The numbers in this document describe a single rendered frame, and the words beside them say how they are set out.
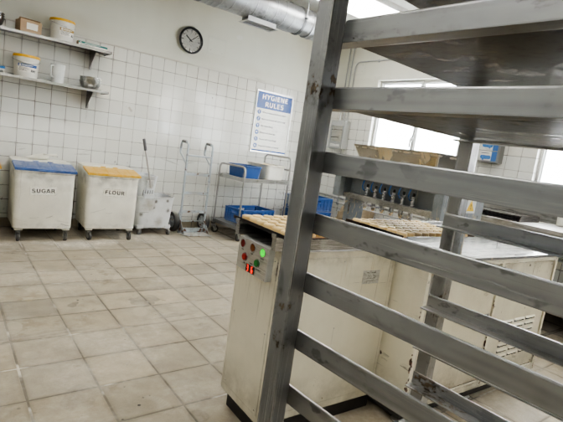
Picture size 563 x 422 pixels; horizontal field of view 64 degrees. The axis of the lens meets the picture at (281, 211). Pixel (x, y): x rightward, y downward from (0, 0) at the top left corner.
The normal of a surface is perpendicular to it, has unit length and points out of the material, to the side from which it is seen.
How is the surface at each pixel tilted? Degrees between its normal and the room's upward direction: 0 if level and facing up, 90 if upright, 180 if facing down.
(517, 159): 90
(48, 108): 90
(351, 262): 90
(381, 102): 90
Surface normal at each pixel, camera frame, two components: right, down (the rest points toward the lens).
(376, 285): 0.57, 0.19
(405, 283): -0.81, -0.04
